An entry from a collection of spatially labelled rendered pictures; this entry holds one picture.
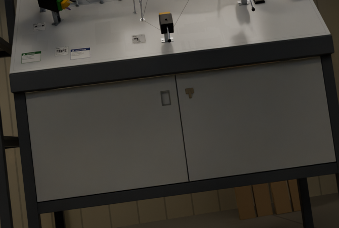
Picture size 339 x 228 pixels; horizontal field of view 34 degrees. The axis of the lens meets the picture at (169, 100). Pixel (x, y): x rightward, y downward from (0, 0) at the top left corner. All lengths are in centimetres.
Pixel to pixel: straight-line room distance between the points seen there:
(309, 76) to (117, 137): 75
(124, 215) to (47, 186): 203
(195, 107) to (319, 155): 49
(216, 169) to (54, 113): 62
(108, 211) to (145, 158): 204
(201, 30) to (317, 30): 43
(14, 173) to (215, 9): 225
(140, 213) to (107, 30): 214
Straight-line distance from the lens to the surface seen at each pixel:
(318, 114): 214
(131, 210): 406
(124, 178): 204
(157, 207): 408
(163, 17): 203
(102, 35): 215
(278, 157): 209
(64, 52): 210
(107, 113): 204
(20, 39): 221
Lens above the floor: 56
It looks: 4 degrees up
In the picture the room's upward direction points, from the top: 7 degrees counter-clockwise
